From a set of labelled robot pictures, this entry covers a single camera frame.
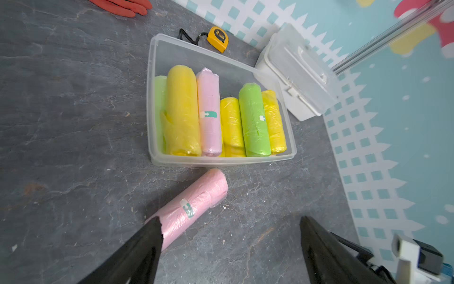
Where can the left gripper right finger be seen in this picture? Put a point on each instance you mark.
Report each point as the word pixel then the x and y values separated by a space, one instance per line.
pixel 330 262

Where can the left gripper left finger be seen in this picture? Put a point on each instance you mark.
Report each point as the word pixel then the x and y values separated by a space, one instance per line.
pixel 135 262

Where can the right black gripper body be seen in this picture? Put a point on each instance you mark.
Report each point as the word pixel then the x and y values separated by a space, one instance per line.
pixel 364 255

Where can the pink roll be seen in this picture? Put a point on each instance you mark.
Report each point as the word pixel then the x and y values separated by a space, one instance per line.
pixel 181 212
pixel 209 112

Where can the green roll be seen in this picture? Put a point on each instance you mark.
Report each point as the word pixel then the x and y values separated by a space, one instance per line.
pixel 254 125
pixel 160 91

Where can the yellow roll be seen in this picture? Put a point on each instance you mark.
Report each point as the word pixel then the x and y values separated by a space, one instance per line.
pixel 232 135
pixel 181 115
pixel 274 122

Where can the clear plastic storage box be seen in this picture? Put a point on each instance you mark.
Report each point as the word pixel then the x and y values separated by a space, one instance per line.
pixel 166 52

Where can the white lidded tool case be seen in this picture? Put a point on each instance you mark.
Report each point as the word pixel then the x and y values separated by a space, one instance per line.
pixel 309 87

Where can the yellow tape measure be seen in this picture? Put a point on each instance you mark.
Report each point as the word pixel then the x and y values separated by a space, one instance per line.
pixel 216 37

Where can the red work glove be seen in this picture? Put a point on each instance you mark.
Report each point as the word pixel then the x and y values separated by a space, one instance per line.
pixel 124 8

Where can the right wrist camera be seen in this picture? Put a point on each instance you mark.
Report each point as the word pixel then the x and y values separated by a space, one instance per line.
pixel 418 262

